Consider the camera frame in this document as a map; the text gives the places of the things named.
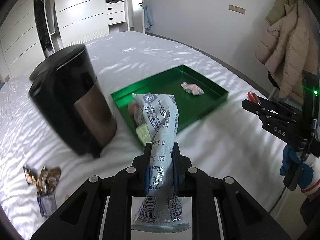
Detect brown oat snack bag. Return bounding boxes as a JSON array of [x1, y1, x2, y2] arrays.
[[36, 166, 61, 196]]

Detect red small snack packet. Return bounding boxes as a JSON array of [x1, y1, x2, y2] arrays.
[[247, 92, 261, 105]]

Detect dark butter cookie packet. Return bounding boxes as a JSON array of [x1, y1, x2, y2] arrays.
[[23, 166, 37, 185]]

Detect pink striped snack packet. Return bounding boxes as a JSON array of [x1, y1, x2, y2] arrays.
[[181, 82, 204, 96]]

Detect blue white snack bag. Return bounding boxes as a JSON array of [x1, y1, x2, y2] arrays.
[[131, 94, 190, 233]]

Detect clear bag colourful snacks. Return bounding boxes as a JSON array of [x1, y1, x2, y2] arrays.
[[128, 100, 151, 146]]

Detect blue white gloved right hand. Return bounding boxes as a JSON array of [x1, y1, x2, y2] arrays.
[[280, 145, 319, 196]]

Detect white bed duvet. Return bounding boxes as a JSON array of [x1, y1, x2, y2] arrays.
[[0, 31, 291, 240]]

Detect beige puffer jacket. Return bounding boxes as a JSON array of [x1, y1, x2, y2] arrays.
[[255, 0, 318, 105]]

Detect green tray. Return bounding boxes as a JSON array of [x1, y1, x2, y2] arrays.
[[110, 64, 230, 147]]

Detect green jacket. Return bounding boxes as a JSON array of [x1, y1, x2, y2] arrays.
[[265, 0, 298, 25]]

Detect black and bronze kettle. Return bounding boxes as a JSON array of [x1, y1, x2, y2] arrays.
[[29, 44, 117, 158]]

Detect blue cloth on door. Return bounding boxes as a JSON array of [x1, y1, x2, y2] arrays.
[[144, 4, 153, 31]]

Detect white door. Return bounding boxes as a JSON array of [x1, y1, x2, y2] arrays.
[[132, 0, 145, 34]]

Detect white wardrobe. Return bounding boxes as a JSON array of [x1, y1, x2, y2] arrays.
[[1, 0, 130, 82]]

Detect gold wall switch plate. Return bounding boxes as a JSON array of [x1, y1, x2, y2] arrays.
[[228, 4, 246, 15]]

